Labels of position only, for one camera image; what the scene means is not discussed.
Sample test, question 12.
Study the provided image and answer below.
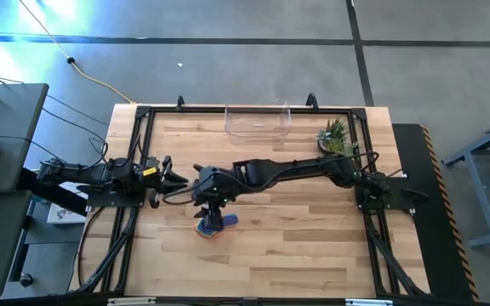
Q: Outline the potted succulent plant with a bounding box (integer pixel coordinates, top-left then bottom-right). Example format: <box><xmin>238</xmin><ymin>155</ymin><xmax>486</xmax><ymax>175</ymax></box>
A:
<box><xmin>316</xmin><ymin>117</ymin><xmax>355</xmax><ymax>156</ymax></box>

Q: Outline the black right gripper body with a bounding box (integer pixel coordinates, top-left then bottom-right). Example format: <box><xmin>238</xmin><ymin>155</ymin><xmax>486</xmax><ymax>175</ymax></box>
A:
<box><xmin>191</xmin><ymin>164</ymin><xmax>238</xmax><ymax>207</ymax></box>

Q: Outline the grey desk with keyboard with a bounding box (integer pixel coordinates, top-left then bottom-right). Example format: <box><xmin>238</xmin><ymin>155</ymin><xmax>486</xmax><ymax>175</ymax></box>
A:
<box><xmin>0</xmin><ymin>82</ymin><xmax>49</xmax><ymax>195</ymax></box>

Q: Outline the orange measuring cup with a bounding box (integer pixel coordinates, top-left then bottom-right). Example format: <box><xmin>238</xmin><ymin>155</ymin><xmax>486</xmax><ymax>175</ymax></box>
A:
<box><xmin>194</xmin><ymin>223</ymin><xmax>225</xmax><ymax>240</ymax></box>

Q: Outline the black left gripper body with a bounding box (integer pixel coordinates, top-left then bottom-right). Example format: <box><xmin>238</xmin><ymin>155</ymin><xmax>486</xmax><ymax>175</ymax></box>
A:
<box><xmin>142</xmin><ymin>156</ymin><xmax>176</xmax><ymax>209</ymax></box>

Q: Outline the white printed box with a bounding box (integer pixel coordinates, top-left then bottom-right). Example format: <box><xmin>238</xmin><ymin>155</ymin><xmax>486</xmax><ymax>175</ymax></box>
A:
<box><xmin>47</xmin><ymin>180</ymin><xmax>97</xmax><ymax>225</ymax></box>

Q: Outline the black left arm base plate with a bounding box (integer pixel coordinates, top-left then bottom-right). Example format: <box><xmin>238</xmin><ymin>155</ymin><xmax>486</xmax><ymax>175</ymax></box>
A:
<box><xmin>77</xmin><ymin>182</ymin><xmax>149</xmax><ymax>209</ymax></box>

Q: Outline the clear plastic basket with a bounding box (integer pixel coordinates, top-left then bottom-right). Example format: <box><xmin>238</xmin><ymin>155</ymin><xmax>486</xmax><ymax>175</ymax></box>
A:
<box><xmin>224</xmin><ymin>101</ymin><xmax>292</xmax><ymax>145</ymax></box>

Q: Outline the black hazard-striped floor mat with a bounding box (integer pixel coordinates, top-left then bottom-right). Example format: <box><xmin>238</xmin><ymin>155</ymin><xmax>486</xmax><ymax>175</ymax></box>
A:
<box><xmin>391</xmin><ymin>122</ymin><xmax>481</xmax><ymax>303</ymax></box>

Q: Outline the grey metal table frame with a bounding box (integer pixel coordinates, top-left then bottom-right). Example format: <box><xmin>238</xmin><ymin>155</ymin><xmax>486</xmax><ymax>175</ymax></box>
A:
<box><xmin>440</xmin><ymin>110</ymin><xmax>490</xmax><ymax>250</ymax></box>

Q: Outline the purple measuring cup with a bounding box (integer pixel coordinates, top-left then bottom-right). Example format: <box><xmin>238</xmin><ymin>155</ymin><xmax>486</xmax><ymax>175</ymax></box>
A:
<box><xmin>196</xmin><ymin>213</ymin><xmax>240</xmax><ymax>237</ymax></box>

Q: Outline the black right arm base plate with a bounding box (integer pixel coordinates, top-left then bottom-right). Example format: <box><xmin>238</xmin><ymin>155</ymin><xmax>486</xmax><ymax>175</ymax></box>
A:
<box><xmin>354</xmin><ymin>176</ymin><xmax>429</xmax><ymax>213</ymax></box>

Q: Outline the yellow floor cable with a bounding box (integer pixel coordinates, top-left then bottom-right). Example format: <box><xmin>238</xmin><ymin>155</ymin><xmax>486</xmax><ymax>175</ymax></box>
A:
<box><xmin>17</xmin><ymin>0</ymin><xmax>136</xmax><ymax>105</ymax></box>

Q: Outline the silver frame bracket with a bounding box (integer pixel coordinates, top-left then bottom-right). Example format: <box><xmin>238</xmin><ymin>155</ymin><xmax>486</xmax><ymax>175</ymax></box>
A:
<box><xmin>345</xmin><ymin>298</ymin><xmax>394</xmax><ymax>306</ymax></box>
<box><xmin>107</xmin><ymin>297</ymin><xmax>157</xmax><ymax>306</ymax></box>

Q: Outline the black table frame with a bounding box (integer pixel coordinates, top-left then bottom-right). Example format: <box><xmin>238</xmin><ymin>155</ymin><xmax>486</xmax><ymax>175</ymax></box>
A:
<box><xmin>70</xmin><ymin>93</ymin><xmax>431</xmax><ymax>306</ymax></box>

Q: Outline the black desk support bar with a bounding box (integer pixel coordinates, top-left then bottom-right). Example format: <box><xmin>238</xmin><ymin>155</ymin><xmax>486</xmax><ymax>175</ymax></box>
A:
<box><xmin>14</xmin><ymin>167</ymin><xmax>88</xmax><ymax>218</ymax></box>

